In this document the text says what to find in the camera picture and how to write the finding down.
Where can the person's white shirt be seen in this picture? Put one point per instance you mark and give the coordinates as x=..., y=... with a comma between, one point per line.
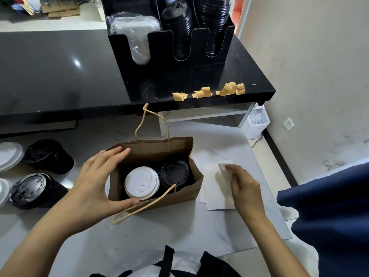
x=144, y=263

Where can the group of lidded coffee cups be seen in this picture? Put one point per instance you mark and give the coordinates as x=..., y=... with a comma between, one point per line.
x=34, y=190

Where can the single white paper napkin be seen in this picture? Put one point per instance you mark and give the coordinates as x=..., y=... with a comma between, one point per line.
x=223, y=172

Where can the person's left forearm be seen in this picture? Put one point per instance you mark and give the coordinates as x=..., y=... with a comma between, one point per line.
x=40, y=248

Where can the person's right forearm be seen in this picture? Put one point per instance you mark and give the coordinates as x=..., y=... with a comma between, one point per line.
x=277, y=248

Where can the tan coffee cup white lid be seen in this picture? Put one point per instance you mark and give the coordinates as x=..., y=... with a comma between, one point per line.
x=142, y=183

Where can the black body harness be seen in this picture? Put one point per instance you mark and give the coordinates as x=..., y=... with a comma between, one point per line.
x=216, y=268

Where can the red banner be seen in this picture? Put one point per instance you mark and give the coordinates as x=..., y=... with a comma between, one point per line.
x=239, y=5

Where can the person's right hand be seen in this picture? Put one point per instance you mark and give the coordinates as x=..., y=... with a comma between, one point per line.
x=248, y=193

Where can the brown paper bag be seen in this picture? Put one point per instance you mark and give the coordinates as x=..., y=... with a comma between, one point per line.
x=155, y=150

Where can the row of tan tape strips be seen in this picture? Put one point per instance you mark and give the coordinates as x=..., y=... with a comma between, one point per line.
x=180, y=96

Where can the person's left hand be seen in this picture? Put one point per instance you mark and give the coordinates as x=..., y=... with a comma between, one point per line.
x=95, y=190

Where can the stack of white paper sheets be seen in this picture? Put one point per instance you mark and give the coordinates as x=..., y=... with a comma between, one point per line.
x=213, y=190

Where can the black lid coffee cup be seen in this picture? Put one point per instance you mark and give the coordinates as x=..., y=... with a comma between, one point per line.
x=175, y=173

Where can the white wall socket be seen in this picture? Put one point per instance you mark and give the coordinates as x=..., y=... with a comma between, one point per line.
x=289, y=124

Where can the black acrylic organizer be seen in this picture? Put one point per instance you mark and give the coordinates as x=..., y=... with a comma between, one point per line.
x=167, y=72

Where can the plastic wrapped white pack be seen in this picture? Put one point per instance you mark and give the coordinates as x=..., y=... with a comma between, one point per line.
x=135, y=31

